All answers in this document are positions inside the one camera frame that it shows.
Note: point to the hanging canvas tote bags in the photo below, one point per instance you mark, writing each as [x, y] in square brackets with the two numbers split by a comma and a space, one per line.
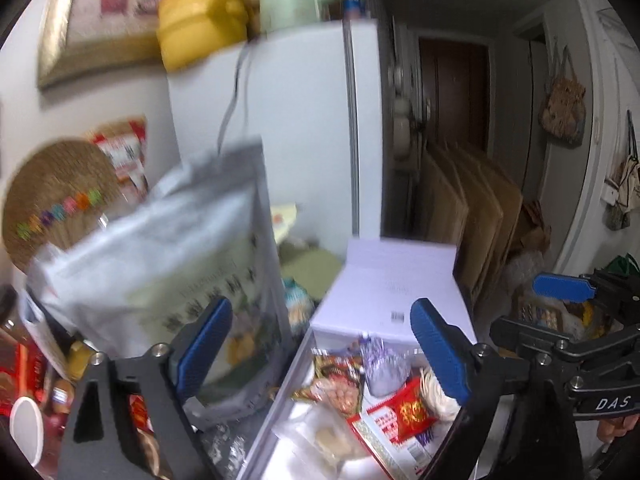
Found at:
[626, 187]

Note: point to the round woven straw mat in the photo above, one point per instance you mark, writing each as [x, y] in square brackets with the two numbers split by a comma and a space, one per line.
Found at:
[56, 197]

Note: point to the dark wooden door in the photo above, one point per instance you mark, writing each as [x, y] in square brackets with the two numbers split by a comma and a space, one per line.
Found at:
[456, 91]

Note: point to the brown cardboard sheets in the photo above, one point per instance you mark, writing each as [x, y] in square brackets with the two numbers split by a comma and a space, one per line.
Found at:
[464, 199]

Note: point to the red snack packet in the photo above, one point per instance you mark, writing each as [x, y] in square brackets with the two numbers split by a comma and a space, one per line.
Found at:
[403, 416]

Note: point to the hanging patterned tote bag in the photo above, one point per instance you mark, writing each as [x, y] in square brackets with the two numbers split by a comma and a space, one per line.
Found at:
[563, 112]

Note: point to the purple sachet with tassel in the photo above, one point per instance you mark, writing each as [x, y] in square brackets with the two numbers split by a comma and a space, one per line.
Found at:
[385, 370]

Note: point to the person's right hand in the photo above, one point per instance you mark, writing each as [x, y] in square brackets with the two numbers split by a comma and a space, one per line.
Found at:
[611, 428]

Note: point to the yellow pot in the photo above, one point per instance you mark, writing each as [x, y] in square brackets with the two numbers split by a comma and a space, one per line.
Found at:
[190, 30]

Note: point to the white refrigerator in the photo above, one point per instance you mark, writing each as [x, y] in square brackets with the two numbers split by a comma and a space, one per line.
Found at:
[313, 96]

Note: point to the gold framed flower picture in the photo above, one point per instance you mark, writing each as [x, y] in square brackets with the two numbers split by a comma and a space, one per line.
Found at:
[81, 37]

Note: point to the silver tea pouch bag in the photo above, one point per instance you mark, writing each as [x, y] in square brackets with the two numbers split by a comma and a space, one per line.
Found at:
[204, 231]

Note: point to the green bag on floor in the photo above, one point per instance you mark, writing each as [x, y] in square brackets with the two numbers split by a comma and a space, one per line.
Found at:
[625, 266]

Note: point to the red white packet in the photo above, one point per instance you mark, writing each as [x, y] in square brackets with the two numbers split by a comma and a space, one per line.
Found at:
[378, 429]

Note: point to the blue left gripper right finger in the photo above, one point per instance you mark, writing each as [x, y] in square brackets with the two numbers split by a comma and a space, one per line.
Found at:
[446, 348]

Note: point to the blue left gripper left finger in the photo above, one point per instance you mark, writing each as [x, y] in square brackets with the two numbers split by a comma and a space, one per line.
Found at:
[196, 346]

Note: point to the white open gift box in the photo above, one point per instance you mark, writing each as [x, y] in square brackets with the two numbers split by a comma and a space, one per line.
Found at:
[372, 296]

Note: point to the pink paper cups stack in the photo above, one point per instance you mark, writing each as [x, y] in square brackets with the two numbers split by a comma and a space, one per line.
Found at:
[26, 429]

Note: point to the cereal snack bag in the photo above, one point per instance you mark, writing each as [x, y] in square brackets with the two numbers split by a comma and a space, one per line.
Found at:
[338, 380]

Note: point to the clear bag with yellow item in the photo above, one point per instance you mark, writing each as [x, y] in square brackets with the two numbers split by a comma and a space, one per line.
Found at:
[321, 443]

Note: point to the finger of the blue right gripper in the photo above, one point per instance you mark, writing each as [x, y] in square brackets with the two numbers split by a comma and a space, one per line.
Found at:
[564, 288]

